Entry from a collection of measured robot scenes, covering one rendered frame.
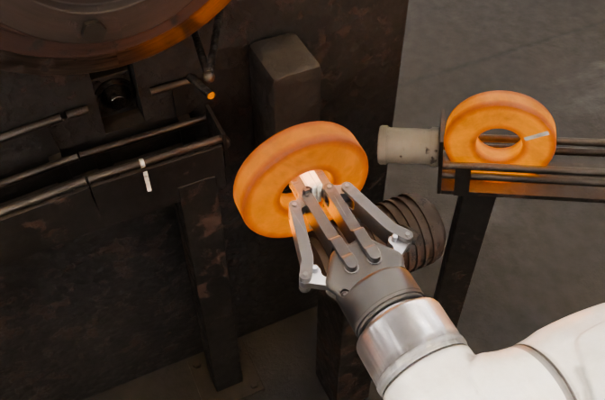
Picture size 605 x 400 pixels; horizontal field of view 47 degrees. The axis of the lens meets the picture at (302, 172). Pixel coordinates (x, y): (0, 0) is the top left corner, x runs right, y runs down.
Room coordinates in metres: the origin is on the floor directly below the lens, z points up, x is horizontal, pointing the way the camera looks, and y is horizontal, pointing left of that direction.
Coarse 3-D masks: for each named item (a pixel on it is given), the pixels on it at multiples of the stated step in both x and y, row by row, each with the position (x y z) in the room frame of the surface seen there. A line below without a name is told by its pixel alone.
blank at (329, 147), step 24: (264, 144) 0.52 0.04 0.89; (288, 144) 0.52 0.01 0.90; (312, 144) 0.52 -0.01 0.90; (336, 144) 0.53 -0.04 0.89; (240, 168) 0.51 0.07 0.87; (264, 168) 0.50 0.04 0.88; (288, 168) 0.51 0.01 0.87; (312, 168) 0.52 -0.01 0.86; (336, 168) 0.53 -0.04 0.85; (360, 168) 0.54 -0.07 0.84; (240, 192) 0.50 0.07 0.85; (264, 192) 0.50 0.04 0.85; (264, 216) 0.50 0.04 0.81; (288, 216) 0.51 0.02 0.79
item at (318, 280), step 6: (312, 270) 0.40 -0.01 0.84; (318, 270) 0.40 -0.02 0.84; (312, 276) 0.39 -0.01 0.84; (318, 276) 0.39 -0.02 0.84; (300, 282) 0.39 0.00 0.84; (312, 282) 0.39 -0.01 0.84; (318, 282) 0.39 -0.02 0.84; (324, 282) 0.39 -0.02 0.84; (318, 288) 0.38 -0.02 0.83; (324, 288) 0.38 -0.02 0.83
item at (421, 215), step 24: (408, 216) 0.73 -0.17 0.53; (432, 216) 0.73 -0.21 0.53; (312, 240) 0.70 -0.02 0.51; (432, 240) 0.70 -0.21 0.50; (408, 264) 0.68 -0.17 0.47; (336, 312) 0.66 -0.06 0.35; (336, 336) 0.66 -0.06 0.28; (336, 360) 0.65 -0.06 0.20; (360, 360) 0.66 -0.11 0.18; (336, 384) 0.65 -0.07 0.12; (360, 384) 0.66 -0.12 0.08
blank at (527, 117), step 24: (480, 96) 0.75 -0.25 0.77; (504, 96) 0.73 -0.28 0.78; (528, 96) 0.74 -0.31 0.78; (456, 120) 0.73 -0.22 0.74; (480, 120) 0.72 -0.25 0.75; (504, 120) 0.72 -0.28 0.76; (528, 120) 0.71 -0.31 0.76; (552, 120) 0.72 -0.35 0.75; (456, 144) 0.73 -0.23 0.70; (480, 144) 0.74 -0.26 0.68; (528, 144) 0.71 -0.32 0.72; (552, 144) 0.70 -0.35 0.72
